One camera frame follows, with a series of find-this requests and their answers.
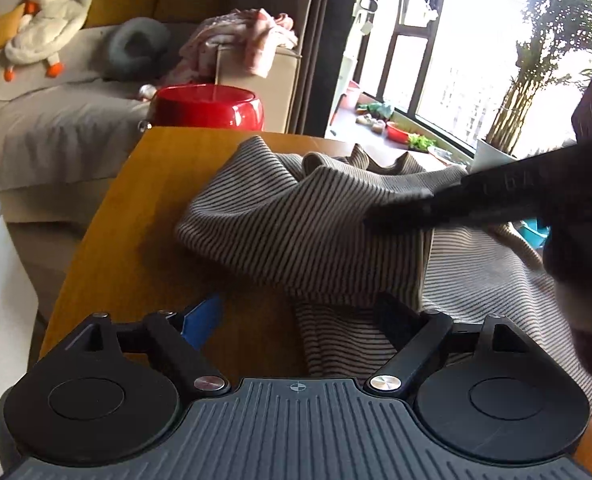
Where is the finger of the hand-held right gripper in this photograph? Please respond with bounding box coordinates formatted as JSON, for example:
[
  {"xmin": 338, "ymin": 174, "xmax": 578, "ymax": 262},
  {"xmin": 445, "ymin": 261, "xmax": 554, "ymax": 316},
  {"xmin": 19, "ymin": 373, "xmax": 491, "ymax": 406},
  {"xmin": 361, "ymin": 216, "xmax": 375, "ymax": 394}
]
[{"xmin": 363, "ymin": 157, "xmax": 548, "ymax": 235}]

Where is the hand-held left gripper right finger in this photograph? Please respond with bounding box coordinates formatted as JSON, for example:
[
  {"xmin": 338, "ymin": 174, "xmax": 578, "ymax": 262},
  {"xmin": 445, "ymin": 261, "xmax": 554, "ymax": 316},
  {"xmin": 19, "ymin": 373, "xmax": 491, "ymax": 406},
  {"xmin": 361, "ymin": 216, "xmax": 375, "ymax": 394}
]
[{"xmin": 368, "ymin": 292, "xmax": 529, "ymax": 393}]

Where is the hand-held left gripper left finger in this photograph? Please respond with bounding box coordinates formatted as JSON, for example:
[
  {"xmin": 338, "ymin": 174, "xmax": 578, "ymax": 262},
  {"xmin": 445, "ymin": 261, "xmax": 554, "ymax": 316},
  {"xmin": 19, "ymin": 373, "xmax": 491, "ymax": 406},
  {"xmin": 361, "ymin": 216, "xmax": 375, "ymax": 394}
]
[{"xmin": 83, "ymin": 295, "xmax": 231, "ymax": 397}]

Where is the striped beige garment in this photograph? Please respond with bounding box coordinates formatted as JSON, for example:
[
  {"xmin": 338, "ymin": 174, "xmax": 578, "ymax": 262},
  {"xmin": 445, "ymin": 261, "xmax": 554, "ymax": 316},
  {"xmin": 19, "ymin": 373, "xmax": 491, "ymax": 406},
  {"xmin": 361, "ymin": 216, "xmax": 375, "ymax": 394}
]
[{"xmin": 175, "ymin": 135, "xmax": 592, "ymax": 403}]

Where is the white ribbed plant pot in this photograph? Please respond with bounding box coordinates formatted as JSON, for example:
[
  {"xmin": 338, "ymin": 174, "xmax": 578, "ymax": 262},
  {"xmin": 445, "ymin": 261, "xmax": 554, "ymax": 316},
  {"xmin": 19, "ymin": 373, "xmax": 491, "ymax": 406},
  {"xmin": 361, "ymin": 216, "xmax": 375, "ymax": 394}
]
[{"xmin": 468, "ymin": 136, "xmax": 520, "ymax": 174}]

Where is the blue basin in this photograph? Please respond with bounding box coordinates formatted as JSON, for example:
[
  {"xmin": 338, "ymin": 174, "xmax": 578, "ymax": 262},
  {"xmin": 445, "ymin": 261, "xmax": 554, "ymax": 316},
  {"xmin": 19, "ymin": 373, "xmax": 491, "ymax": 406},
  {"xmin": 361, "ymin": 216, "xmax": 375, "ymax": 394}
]
[{"xmin": 518, "ymin": 219, "xmax": 552, "ymax": 249}]

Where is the red basin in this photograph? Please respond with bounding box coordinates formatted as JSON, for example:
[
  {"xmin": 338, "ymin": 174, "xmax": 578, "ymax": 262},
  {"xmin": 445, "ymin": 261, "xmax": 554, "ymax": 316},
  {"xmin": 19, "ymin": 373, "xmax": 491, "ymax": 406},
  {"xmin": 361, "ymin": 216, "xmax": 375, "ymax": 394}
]
[{"xmin": 385, "ymin": 121, "xmax": 413, "ymax": 146}]

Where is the green palm plant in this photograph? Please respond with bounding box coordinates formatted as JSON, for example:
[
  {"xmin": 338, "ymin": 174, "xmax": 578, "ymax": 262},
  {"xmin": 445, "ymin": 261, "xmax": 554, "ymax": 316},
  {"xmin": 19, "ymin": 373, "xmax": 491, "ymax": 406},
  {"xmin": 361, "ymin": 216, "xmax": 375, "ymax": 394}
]
[{"xmin": 482, "ymin": 0, "xmax": 592, "ymax": 157}]

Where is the white furniture panel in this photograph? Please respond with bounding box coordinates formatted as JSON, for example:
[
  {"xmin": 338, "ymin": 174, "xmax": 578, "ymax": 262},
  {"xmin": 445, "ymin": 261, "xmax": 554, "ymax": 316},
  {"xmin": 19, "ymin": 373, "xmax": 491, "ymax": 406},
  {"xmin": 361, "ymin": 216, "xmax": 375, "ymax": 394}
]
[{"xmin": 0, "ymin": 197, "xmax": 40, "ymax": 480}]

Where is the white standing appliance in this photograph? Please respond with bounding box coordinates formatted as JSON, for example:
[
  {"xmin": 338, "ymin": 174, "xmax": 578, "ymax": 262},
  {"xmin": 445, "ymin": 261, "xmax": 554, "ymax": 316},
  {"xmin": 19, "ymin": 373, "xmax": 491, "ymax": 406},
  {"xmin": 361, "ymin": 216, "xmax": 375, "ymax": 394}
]
[{"xmin": 342, "ymin": 0, "xmax": 379, "ymax": 92}]

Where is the red glossy tub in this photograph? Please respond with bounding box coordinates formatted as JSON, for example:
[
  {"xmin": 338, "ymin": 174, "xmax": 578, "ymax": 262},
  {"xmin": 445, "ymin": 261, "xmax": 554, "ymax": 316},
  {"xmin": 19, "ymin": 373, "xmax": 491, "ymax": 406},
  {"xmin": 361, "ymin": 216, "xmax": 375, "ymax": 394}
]
[{"xmin": 148, "ymin": 84, "xmax": 266, "ymax": 134}]

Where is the dark curtain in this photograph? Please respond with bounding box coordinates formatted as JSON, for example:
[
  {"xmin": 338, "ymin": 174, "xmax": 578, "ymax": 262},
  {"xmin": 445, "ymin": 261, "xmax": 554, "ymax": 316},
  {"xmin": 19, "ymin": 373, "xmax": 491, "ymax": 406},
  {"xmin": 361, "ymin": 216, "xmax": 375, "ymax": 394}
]
[{"xmin": 286, "ymin": 0, "xmax": 363, "ymax": 138}]

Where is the grey covered sofa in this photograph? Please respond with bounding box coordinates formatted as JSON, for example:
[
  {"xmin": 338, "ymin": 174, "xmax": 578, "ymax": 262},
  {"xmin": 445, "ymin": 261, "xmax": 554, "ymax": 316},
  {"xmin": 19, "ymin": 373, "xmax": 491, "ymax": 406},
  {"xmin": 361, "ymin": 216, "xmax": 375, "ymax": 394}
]
[{"xmin": 0, "ymin": 0, "xmax": 303, "ymax": 281}]

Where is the pink patterned blanket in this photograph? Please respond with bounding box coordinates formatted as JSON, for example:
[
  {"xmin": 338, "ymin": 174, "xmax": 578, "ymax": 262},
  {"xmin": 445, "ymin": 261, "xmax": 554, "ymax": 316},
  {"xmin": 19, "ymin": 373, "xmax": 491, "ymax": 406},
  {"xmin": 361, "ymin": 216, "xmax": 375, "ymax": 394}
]
[{"xmin": 168, "ymin": 7, "xmax": 299, "ymax": 86}]

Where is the grey neck pillow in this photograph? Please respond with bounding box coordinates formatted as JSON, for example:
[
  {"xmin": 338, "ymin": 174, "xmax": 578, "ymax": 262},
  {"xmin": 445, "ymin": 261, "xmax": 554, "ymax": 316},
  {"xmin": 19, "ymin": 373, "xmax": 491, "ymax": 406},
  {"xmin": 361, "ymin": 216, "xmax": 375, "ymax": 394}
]
[{"xmin": 106, "ymin": 16, "xmax": 173, "ymax": 81}]

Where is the mustard yellow cushion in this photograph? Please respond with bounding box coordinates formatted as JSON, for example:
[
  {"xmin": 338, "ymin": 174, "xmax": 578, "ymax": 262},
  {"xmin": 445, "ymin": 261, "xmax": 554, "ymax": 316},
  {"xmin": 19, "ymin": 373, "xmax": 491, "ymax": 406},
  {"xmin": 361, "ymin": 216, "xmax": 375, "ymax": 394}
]
[
  {"xmin": 83, "ymin": 0, "xmax": 161, "ymax": 29},
  {"xmin": 153, "ymin": 0, "xmax": 237, "ymax": 24}
]

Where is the white duck plush toy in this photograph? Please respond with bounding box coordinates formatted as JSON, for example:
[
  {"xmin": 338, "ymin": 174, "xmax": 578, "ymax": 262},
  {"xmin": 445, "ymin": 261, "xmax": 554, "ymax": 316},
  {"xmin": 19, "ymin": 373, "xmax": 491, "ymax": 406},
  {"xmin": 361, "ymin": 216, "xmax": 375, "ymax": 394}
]
[{"xmin": 3, "ymin": 0, "xmax": 94, "ymax": 83}]

